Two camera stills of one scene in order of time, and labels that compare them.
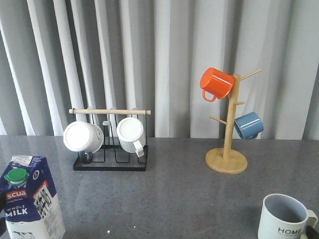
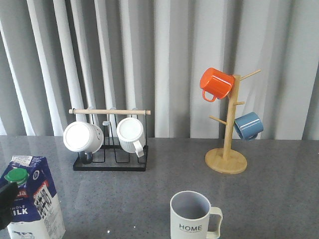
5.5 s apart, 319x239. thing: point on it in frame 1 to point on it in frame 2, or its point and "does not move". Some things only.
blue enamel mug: (248, 126) does not move
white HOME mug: (283, 217) to (189, 215)
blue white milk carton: (32, 207) does not move
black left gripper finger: (3, 202) to (8, 192)
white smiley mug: (84, 138) does not move
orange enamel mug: (216, 82) does not move
